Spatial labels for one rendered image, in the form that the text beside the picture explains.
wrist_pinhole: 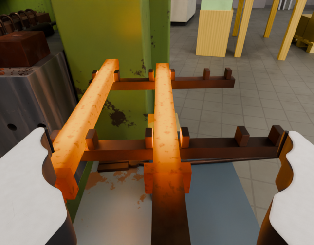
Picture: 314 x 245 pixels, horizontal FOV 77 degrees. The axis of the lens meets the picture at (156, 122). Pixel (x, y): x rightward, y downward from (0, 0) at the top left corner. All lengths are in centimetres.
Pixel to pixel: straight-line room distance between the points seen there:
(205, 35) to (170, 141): 346
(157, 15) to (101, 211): 89
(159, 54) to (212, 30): 257
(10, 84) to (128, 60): 33
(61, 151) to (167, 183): 13
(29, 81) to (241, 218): 58
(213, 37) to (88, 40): 311
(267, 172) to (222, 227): 114
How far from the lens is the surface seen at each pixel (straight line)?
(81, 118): 29
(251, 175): 153
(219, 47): 370
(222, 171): 58
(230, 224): 50
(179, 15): 633
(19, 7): 115
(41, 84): 61
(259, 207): 140
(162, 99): 31
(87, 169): 91
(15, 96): 61
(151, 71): 43
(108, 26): 66
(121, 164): 57
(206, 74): 44
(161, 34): 110
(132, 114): 77
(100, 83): 39
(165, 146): 23
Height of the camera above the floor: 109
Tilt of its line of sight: 36 degrees down
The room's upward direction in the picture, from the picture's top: 1 degrees counter-clockwise
